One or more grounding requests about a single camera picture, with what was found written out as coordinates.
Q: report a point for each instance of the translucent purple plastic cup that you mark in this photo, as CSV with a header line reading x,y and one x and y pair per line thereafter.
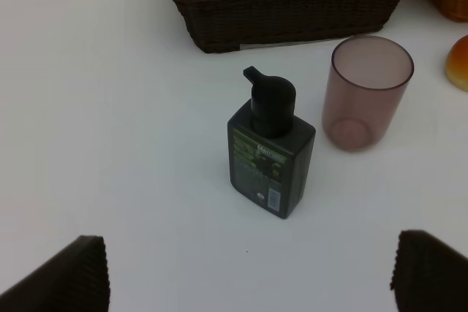
x,y
367,79

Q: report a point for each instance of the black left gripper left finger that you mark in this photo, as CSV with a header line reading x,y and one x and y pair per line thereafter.
x,y
75,279

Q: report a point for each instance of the round bread bun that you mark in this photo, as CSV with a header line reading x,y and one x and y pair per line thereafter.
x,y
456,65

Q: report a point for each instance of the black pump dispenser bottle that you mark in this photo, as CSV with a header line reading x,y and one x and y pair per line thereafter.
x,y
270,148

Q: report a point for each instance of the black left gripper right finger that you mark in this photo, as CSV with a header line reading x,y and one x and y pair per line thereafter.
x,y
428,274

